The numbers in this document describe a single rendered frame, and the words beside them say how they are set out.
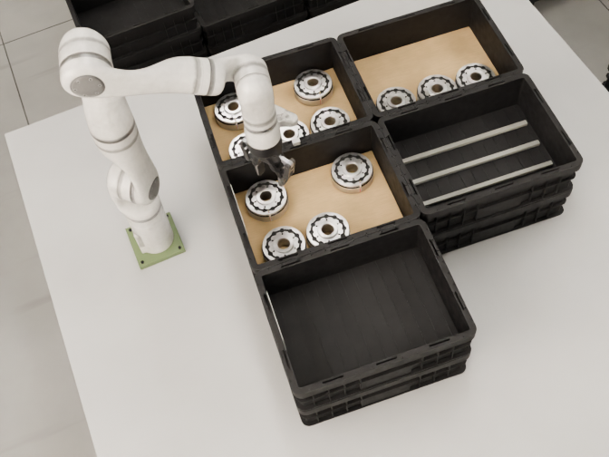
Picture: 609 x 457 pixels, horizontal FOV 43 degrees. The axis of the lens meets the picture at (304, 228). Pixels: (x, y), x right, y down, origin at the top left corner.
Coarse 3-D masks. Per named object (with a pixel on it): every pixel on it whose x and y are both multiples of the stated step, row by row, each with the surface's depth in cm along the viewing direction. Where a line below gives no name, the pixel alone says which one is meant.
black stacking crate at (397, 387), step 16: (432, 368) 167; (448, 368) 173; (464, 368) 177; (384, 384) 166; (400, 384) 172; (416, 384) 176; (352, 400) 171; (368, 400) 173; (304, 416) 170; (320, 416) 174; (336, 416) 174
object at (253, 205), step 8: (256, 184) 190; (264, 184) 190; (272, 184) 190; (248, 192) 189; (256, 192) 189; (280, 192) 189; (248, 200) 188; (280, 200) 188; (248, 208) 187; (256, 208) 187; (264, 208) 187; (272, 208) 187; (280, 208) 186
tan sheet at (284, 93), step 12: (288, 84) 210; (336, 84) 209; (276, 96) 208; (288, 96) 208; (336, 96) 207; (288, 108) 206; (300, 108) 206; (312, 108) 205; (348, 108) 204; (216, 120) 206; (300, 120) 204; (216, 132) 204; (228, 132) 203; (240, 132) 203; (228, 144) 201; (228, 156) 199
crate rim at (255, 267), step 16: (352, 128) 188; (304, 144) 187; (384, 144) 185; (224, 176) 184; (400, 176) 180; (416, 208) 175; (240, 224) 177; (384, 224) 174; (400, 224) 173; (336, 240) 173; (288, 256) 172; (256, 272) 172
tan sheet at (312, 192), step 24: (240, 192) 193; (288, 192) 192; (312, 192) 192; (336, 192) 191; (360, 192) 190; (384, 192) 190; (288, 216) 189; (312, 216) 188; (360, 216) 187; (384, 216) 186
